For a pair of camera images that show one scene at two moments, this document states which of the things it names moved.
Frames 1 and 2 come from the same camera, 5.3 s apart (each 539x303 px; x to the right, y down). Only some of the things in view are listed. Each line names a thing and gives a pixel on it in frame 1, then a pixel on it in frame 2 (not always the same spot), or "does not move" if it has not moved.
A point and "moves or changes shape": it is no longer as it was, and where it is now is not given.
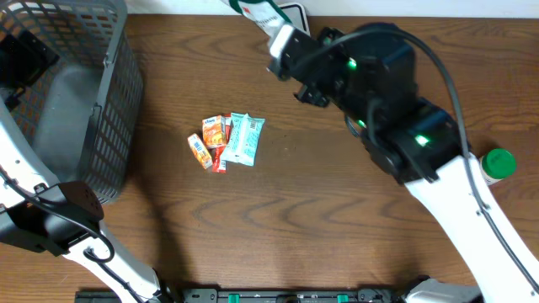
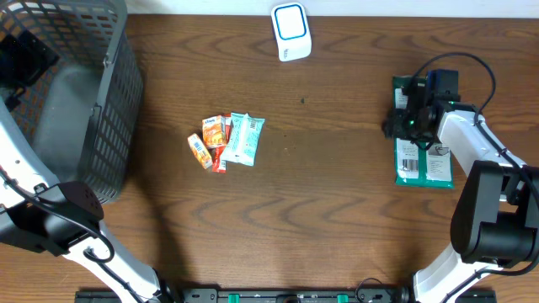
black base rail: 248,295 does not move
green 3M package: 265,14 moves or changes shape
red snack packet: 219,166 does not move
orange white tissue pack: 214,130 does not move
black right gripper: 316,98 → 394,126
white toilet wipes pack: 244,134 does not move
